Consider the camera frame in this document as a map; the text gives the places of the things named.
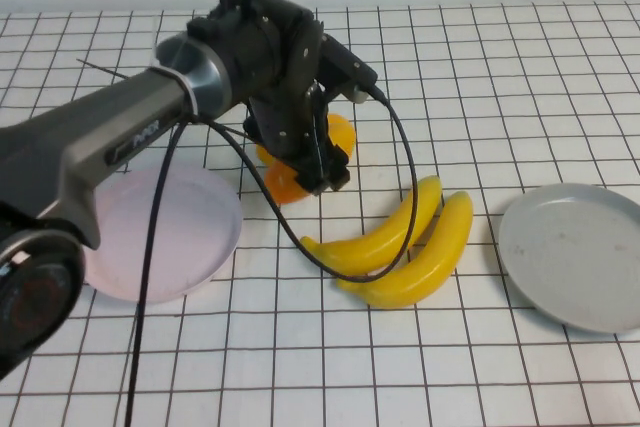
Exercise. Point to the pink round plate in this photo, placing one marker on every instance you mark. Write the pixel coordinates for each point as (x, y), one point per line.
(200, 242)

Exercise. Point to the white black-grid tablecloth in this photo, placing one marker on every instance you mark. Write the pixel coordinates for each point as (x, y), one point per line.
(350, 372)

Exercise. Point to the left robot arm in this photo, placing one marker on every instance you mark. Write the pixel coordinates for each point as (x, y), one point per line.
(100, 122)

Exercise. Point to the yellow plastic banana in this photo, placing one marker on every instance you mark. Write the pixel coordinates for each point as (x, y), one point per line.
(430, 267)
(370, 247)

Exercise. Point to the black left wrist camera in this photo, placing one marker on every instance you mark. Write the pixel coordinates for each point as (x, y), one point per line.
(350, 69)

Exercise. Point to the deep orange plastic mango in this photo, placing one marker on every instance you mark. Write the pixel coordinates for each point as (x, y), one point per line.
(282, 187)

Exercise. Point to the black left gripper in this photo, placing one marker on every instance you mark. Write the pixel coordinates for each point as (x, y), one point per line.
(282, 127)

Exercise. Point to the yellow-orange plastic mango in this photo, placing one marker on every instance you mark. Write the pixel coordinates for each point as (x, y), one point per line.
(342, 134)

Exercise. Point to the grey round plate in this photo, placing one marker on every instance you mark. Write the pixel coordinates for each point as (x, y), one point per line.
(575, 257)

